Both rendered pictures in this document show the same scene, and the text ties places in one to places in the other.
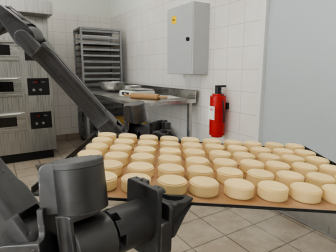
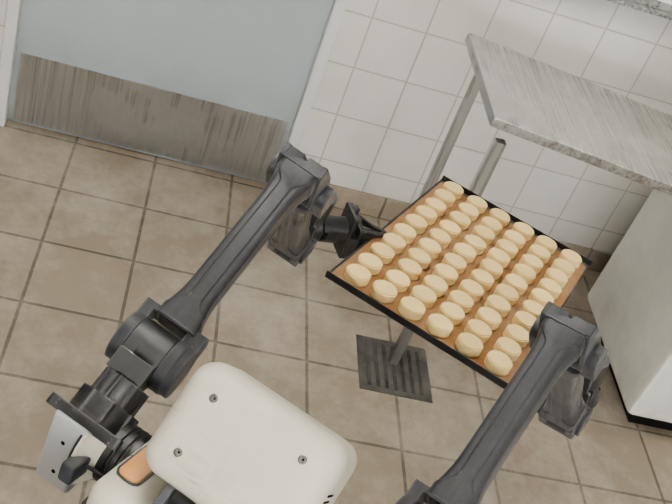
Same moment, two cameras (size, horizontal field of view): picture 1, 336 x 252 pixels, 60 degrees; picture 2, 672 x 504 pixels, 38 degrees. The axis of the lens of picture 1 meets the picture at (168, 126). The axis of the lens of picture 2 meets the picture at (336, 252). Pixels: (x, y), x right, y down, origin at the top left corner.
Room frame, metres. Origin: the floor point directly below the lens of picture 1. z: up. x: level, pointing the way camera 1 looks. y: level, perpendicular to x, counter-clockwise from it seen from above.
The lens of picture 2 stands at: (0.39, 1.61, 2.12)
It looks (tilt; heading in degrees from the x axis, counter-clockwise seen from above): 36 degrees down; 287
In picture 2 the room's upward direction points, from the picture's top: 22 degrees clockwise
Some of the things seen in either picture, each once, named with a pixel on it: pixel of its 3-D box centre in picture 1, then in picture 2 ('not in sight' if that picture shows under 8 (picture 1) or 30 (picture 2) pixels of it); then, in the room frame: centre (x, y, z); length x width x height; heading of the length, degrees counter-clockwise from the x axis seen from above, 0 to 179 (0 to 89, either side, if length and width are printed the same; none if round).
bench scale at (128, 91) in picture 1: (136, 92); not in sight; (3.53, 0.38, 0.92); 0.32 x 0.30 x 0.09; 128
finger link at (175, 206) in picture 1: (168, 214); not in sight; (0.40, 0.00, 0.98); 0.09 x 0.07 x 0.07; 135
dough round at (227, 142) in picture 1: (232, 145); (425, 215); (0.77, -0.18, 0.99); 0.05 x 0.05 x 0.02
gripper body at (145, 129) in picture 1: (152, 135); (334, 229); (0.88, 0.05, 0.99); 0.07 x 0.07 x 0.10; 45
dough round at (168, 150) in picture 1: (170, 153); (445, 274); (0.65, 0.00, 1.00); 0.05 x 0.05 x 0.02
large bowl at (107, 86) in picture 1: (112, 86); not in sight; (4.25, 0.80, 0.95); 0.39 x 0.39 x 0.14
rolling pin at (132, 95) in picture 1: (144, 96); not in sight; (3.16, 0.25, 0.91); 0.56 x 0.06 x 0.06; 60
